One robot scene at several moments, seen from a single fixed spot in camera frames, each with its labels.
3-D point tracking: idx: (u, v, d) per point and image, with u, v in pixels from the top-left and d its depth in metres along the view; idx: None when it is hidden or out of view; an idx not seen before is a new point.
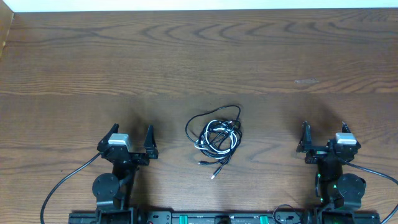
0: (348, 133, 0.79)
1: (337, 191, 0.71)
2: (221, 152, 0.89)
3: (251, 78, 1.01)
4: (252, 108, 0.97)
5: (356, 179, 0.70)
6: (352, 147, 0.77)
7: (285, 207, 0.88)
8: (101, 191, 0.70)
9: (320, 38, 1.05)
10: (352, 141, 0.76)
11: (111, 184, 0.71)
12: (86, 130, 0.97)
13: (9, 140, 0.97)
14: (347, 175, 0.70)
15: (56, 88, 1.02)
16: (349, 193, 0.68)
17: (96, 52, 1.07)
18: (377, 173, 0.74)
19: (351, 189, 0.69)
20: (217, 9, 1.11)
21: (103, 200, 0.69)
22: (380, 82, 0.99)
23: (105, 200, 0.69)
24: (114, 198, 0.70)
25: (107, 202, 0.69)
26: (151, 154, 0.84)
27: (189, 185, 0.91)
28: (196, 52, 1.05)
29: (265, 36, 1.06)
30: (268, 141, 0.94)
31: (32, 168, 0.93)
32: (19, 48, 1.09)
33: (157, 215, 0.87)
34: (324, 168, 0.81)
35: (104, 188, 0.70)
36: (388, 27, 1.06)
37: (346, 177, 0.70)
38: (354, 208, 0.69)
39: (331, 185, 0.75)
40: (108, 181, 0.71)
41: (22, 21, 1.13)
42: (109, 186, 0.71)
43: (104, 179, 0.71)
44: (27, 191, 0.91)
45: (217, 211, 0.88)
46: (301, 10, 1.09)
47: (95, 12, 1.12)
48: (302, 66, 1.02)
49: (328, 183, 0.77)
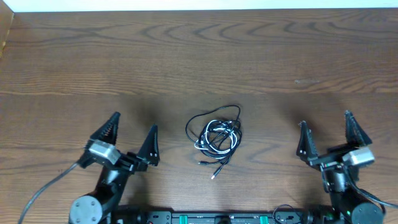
0: (365, 149, 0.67)
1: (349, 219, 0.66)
2: (221, 152, 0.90)
3: (251, 78, 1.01)
4: (252, 108, 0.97)
5: (375, 210, 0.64)
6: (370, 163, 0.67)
7: (285, 207, 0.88)
8: (83, 218, 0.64)
9: (320, 38, 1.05)
10: (369, 160, 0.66)
11: (92, 210, 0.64)
12: (86, 130, 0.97)
13: (9, 141, 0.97)
14: (364, 206, 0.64)
15: (56, 88, 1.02)
16: (363, 223, 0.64)
17: (96, 52, 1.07)
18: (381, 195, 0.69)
19: (363, 220, 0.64)
20: (217, 9, 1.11)
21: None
22: (380, 82, 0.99)
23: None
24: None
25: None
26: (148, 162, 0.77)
27: (189, 185, 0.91)
28: (196, 52, 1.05)
29: (265, 36, 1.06)
30: (268, 141, 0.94)
31: (33, 167, 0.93)
32: (19, 48, 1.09)
33: (157, 215, 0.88)
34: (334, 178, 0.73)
35: (83, 215, 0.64)
36: (388, 27, 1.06)
37: (362, 208, 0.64)
38: None
39: (343, 205, 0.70)
40: (88, 207, 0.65)
41: (22, 21, 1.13)
42: (91, 213, 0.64)
43: (83, 204, 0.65)
44: (27, 191, 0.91)
45: (217, 211, 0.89)
46: (301, 10, 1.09)
47: (94, 12, 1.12)
48: (302, 66, 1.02)
49: (339, 200, 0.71)
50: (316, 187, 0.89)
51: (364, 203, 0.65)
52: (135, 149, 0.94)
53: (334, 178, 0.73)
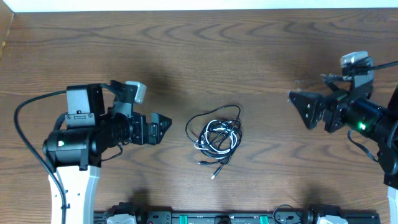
0: (342, 56, 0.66)
1: (367, 119, 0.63)
2: (221, 152, 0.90)
3: (251, 78, 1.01)
4: (252, 108, 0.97)
5: (374, 112, 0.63)
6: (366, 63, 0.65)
7: (285, 207, 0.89)
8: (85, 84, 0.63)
9: (320, 38, 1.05)
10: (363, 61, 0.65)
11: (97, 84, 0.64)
12: None
13: (9, 141, 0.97)
14: (367, 113, 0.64)
15: (56, 88, 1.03)
16: (364, 112, 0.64)
17: (96, 52, 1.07)
18: (366, 107, 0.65)
19: (365, 115, 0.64)
20: (218, 9, 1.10)
21: (73, 100, 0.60)
22: (381, 82, 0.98)
23: (74, 96, 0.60)
24: (89, 93, 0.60)
25: (71, 116, 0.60)
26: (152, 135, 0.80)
27: (189, 185, 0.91)
28: (196, 52, 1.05)
29: (265, 36, 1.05)
30: (268, 141, 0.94)
31: (33, 167, 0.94)
32: (19, 48, 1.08)
33: (157, 215, 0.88)
34: (350, 117, 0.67)
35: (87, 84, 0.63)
36: (388, 27, 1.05)
37: (369, 114, 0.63)
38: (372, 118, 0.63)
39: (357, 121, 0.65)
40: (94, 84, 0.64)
41: (22, 21, 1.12)
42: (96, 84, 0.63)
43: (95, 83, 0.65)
44: (27, 191, 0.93)
45: (217, 211, 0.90)
46: (302, 10, 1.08)
47: (94, 12, 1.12)
48: (303, 65, 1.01)
49: (351, 112, 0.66)
50: (316, 187, 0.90)
51: (367, 109, 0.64)
52: (135, 149, 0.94)
53: (349, 114, 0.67)
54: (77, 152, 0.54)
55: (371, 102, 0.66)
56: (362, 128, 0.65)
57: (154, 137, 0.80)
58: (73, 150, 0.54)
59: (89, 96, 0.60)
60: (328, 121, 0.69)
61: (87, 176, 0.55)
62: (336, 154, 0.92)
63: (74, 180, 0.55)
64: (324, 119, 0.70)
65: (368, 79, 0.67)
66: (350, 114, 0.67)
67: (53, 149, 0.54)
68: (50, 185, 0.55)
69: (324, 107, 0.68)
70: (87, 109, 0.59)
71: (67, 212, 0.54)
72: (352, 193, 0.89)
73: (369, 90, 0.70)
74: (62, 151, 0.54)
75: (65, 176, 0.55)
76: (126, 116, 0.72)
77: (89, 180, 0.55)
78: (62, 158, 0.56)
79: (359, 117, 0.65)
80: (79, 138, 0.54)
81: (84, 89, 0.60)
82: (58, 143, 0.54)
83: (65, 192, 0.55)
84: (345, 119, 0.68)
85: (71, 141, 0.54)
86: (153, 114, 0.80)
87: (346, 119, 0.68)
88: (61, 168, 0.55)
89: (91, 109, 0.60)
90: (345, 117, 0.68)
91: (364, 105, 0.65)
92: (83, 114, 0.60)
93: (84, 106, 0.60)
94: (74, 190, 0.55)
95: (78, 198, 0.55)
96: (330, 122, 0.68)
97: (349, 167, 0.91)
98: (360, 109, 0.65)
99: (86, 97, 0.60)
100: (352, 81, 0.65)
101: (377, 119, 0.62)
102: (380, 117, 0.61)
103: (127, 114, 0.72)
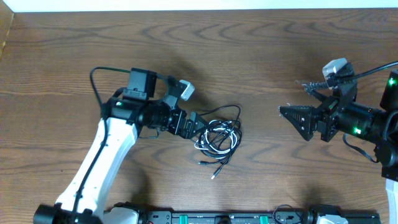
0: (324, 68, 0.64)
1: (362, 121, 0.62)
2: (221, 152, 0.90)
3: (251, 78, 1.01)
4: (252, 108, 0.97)
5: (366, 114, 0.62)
6: (345, 71, 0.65)
7: (285, 207, 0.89)
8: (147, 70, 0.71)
9: (320, 38, 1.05)
10: (342, 70, 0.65)
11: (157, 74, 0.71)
12: (85, 130, 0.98)
13: (9, 140, 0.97)
14: (360, 115, 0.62)
15: (55, 88, 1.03)
16: (357, 116, 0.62)
17: (96, 52, 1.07)
18: (358, 110, 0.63)
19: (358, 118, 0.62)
20: (218, 9, 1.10)
21: (134, 78, 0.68)
22: (381, 82, 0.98)
23: (137, 76, 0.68)
24: (148, 78, 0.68)
25: (129, 90, 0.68)
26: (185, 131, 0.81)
27: (189, 185, 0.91)
28: (196, 52, 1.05)
29: (265, 36, 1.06)
30: (268, 141, 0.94)
31: (33, 167, 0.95)
32: (19, 48, 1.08)
33: (157, 215, 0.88)
34: (344, 123, 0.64)
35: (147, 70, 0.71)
36: (388, 27, 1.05)
37: (362, 116, 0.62)
38: (366, 119, 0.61)
39: (351, 124, 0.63)
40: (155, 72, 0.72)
41: (22, 21, 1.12)
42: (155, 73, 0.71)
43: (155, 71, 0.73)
44: (27, 191, 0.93)
45: (217, 211, 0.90)
46: (302, 10, 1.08)
47: (94, 12, 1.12)
48: (302, 65, 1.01)
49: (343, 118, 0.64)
50: (315, 187, 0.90)
51: (360, 112, 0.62)
52: (135, 149, 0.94)
53: (342, 121, 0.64)
54: (126, 116, 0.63)
55: (360, 105, 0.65)
56: (358, 131, 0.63)
57: (186, 133, 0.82)
58: (123, 112, 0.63)
59: (147, 80, 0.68)
60: (323, 130, 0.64)
61: (130, 131, 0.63)
62: (336, 154, 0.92)
63: (121, 129, 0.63)
64: (319, 129, 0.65)
65: (354, 86, 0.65)
66: (343, 121, 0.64)
67: (111, 105, 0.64)
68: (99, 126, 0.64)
69: (317, 118, 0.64)
70: (142, 88, 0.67)
71: (103, 151, 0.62)
72: (352, 193, 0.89)
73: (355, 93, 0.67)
74: (116, 110, 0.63)
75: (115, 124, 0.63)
76: (170, 107, 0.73)
77: (129, 135, 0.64)
78: (112, 116, 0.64)
79: (352, 121, 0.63)
80: (132, 106, 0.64)
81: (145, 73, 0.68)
82: (116, 102, 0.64)
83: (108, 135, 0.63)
84: (339, 126, 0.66)
85: (125, 106, 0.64)
86: (192, 112, 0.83)
87: (340, 126, 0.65)
88: (111, 121, 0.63)
89: (145, 89, 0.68)
90: (338, 124, 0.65)
91: (354, 108, 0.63)
92: (138, 92, 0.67)
93: (140, 87, 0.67)
94: (116, 136, 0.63)
95: (115, 145, 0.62)
96: (326, 132, 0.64)
97: (349, 167, 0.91)
98: (354, 114, 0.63)
99: (145, 79, 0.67)
100: (340, 90, 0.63)
101: (370, 121, 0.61)
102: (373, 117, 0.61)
103: (171, 106, 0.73)
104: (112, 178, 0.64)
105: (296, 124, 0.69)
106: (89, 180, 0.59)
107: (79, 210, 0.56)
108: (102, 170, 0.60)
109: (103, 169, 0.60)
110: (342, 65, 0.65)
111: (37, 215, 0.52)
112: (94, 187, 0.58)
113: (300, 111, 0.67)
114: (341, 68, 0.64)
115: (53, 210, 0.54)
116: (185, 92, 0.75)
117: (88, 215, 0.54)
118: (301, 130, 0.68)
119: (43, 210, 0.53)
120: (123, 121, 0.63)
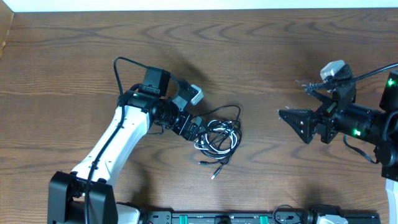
0: (322, 71, 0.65)
1: (361, 122, 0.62)
2: (221, 152, 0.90)
3: (251, 78, 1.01)
4: (252, 108, 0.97)
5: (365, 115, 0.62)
6: (344, 73, 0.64)
7: (285, 207, 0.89)
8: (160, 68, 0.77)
9: (320, 38, 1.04)
10: (340, 72, 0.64)
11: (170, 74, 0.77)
12: (85, 130, 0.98)
13: (9, 140, 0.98)
14: (360, 117, 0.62)
15: (56, 88, 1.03)
16: (357, 117, 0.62)
17: (96, 52, 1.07)
18: (358, 111, 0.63)
19: (357, 119, 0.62)
20: (218, 9, 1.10)
21: (150, 75, 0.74)
22: (381, 82, 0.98)
23: (153, 73, 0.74)
24: (163, 77, 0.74)
25: (144, 85, 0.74)
26: (189, 132, 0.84)
27: (189, 185, 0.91)
28: (196, 52, 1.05)
29: (265, 36, 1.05)
30: (268, 141, 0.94)
31: (33, 167, 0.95)
32: (18, 48, 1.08)
33: (157, 215, 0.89)
34: (344, 126, 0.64)
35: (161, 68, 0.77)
36: (388, 27, 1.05)
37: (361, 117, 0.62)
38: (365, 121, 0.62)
39: (351, 126, 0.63)
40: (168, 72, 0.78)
41: (22, 21, 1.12)
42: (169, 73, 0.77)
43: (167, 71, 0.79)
44: (27, 191, 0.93)
45: (217, 211, 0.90)
46: (302, 10, 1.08)
47: (94, 12, 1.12)
48: (303, 65, 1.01)
49: (343, 120, 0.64)
50: (316, 187, 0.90)
51: (359, 113, 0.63)
52: (135, 149, 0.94)
53: (342, 122, 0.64)
54: (140, 106, 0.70)
55: (359, 106, 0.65)
56: (357, 133, 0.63)
57: (190, 135, 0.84)
58: (138, 103, 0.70)
59: (161, 78, 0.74)
60: (323, 133, 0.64)
61: (143, 119, 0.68)
62: (336, 154, 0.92)
63: (137, 114, 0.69)
64: (319, 132, 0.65)
65: (352, 88, 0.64)
66: (342, 122, 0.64)
67: (128, 95, 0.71)
68: (116, 113, 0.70)
69: (316, 121, 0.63)
70: (157, 86, 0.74)
71: (119, 132, 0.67)
72: (352, 193, 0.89)
73: (354, 94, 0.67)
74: (133, 100, 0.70)
75: (132, 112, 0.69)
76: (178, 109, 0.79)
77: (143, 122, 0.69)
78: (130, 104, 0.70)
79: (352, 122, 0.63)
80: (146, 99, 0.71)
81: (161, 71, 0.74)
82: (133, 94, 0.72)
83: (124, 119, 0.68)
84: (339, 128, 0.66)
85: (140, 99, 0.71)
86: (198, 117, 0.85)
87: (339, 127, 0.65)
88: (128, 107, 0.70)
89: (159, 87, 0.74)
90: (338, 126, 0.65)
91: (354, 109, 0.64)
92: (153, 88, 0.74)
93: (155, 84, 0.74)
94: (131, 121, 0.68)
95: (130, 128, 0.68)
96: (326, 134, 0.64)
97: (349, 167, 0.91)
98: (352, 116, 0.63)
99: (160, 78, 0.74)
100: (337, 93, 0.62)
101: (370, 121, 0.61)
102: (373, 119, 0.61)
103: (180, 107, 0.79)
104: (125, 159, 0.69)
105: (296, 127, 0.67)
106: (105, 154, 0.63)
107: (94, 179, 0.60)
108: (116, 148, 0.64)
109: (118, 146, 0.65)
110: (341, 68, 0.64)
111: (53, 181, 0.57)
112: (109, 161, 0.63)
113: (299, 114, 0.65)
114: (339, 71, 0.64)
115: (69, 177, 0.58)
116: (196, 97, 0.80)
117: (100, 185, 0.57)
118: (301, 134, 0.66)
119: (60, 177, 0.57)
120: (138, 109, 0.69)
